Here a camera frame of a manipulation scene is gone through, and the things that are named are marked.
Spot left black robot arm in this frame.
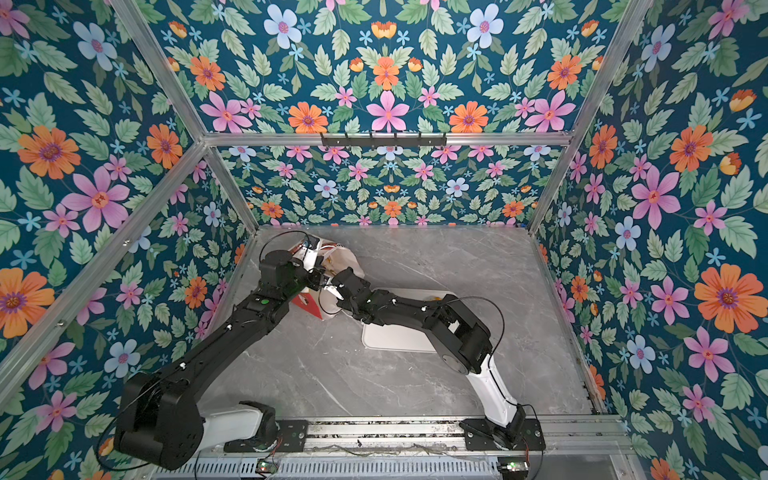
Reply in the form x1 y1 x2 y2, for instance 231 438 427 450
112 234 322 470

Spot white rectangular tray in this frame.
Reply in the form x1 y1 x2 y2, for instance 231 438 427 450
362 288 452 354

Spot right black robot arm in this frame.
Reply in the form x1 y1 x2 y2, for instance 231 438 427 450
330 268 526 449

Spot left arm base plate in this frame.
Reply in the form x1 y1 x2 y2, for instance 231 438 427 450
223 420 309 453

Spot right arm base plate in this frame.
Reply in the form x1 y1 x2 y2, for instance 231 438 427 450
459 418 546 451

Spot black wall hook rail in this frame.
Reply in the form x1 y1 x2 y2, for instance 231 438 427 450
320 133 448 148

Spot red white paper bag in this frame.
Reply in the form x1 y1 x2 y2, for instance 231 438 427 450
289 235 365 320

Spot aluminium front rail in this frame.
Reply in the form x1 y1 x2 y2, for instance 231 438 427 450
137 415 646 480

